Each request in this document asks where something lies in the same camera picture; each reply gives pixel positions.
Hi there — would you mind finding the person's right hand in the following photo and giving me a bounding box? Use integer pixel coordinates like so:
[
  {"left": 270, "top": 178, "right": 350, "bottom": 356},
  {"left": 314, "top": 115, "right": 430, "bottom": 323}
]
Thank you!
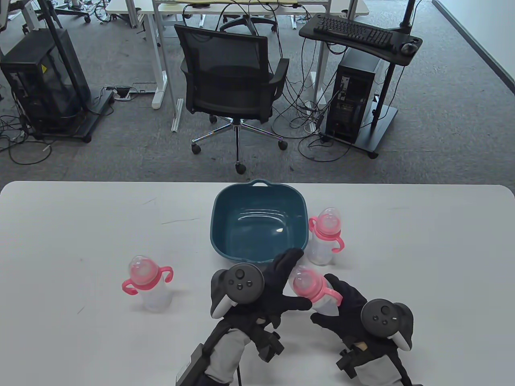
[{"left": 311, "top": 273, "right": 400, "bottom": 355}]

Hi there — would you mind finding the person's left hand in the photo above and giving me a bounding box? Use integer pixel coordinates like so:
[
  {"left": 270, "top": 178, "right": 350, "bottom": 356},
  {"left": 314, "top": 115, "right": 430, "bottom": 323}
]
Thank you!
[{"left": 223, "top": 248, "right": 313, "bottom": 330}]

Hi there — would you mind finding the black white handheld controller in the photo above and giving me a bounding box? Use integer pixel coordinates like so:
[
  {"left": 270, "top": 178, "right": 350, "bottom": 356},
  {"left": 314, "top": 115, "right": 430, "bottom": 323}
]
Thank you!
[
  {"left": 210, "top": 263, "right": 266, "bottom": 320},
  {"left": 361, "top": 298, "right": 415, "bottom": 351}
]

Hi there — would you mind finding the clear plastic baby bottle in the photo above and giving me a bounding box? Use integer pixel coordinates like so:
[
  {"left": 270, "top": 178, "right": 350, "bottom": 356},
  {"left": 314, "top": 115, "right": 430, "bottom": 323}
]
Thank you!
[
  {"left": 288, "top": 265, "right": 344, "bottom": 318},
  {"left": 307, "top": 207, "right": 346, "bottom": 266},
  {"left": 122, "top": 255, "right": 174, "bottom": 313}
]

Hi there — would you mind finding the black forearm battery box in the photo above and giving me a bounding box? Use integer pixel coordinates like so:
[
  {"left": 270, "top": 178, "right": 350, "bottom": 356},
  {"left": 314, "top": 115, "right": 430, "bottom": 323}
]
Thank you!
[{"left": 176, "top": 343, "right": 206, "bottom": 386}]

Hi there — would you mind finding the teal plastic basin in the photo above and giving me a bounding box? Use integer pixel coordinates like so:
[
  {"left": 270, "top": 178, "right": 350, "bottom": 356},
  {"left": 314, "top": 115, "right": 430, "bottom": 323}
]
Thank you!
[{"left": 210, "top": 179, "right": 309, "bottom": 264}]

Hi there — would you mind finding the silver aluminium profile bar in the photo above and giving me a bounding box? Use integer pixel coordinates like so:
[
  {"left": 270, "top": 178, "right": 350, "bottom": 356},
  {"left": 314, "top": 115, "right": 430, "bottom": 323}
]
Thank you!
[{"left": 172, "top": 98, "right": 185, "bottom": 133}]

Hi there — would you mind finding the black computer tower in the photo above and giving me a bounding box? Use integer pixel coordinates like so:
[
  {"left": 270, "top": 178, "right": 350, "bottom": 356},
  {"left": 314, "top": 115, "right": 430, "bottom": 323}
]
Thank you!
[{"left": 325, "top": 48, "right": 383, "bottom": 144}]

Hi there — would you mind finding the black mesh office chair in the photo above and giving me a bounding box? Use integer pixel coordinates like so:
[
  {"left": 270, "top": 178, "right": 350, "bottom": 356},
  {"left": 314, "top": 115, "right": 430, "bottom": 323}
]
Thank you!
[{"left": 174, "top": 23, "right": 290, "bottom": 175}]

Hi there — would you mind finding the black rolling cart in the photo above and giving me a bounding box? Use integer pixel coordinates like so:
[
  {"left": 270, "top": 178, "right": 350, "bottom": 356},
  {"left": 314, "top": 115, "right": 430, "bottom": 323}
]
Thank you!
[{"left": 16, "top": 0, "right": 116, "bottom": 144}]

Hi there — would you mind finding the black rolling workstation stand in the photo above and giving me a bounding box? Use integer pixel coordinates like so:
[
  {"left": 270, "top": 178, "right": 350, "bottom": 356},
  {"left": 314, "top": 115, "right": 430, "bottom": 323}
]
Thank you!
[{"left": 299, "top": 0, "right": 424, "bottom": 159}]

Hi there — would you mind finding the black swivel chair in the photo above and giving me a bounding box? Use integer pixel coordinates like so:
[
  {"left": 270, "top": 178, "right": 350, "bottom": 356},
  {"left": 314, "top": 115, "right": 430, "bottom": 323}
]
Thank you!
[{"left": 219, "top": 15, "right": 278, "bottom": 35}]

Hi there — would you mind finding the black keyboard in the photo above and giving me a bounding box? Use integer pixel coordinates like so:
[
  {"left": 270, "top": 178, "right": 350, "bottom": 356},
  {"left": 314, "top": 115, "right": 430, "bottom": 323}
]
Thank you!
[{"left": 313, "top": 15, "right": 394, "bottom": 49}]

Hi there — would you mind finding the black glass computer case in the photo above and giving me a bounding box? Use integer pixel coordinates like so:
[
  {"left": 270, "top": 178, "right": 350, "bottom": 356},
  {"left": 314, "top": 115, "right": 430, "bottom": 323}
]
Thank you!
[{"left": 0, "top": 28, "right": 91, "bottom": 134}]

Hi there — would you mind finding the white standing desk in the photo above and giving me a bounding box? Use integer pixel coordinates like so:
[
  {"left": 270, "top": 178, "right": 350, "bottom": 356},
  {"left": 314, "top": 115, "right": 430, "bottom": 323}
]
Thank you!
[{"left": 105, "top": 0, "right": 370, "bottom": 110}]

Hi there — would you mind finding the black chair base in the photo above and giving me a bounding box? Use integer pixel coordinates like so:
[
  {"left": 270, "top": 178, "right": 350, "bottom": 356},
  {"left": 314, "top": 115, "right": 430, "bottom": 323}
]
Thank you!
[{"left": 54, "top": 0, "right": 92, "bottom": 23}]

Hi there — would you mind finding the tangle of black cables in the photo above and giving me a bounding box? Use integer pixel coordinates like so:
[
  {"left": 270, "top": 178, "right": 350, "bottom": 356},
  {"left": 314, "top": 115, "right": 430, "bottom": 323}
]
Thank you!
[{"left": 272, "top": 38, "right": 354, "bottom": 163}]

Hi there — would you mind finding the bundle of floor cables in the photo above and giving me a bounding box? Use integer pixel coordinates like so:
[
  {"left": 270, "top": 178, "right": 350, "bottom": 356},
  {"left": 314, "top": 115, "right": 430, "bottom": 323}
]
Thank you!
[{"left": 0, "top": 115, "right": 53, "bottom": 165}]

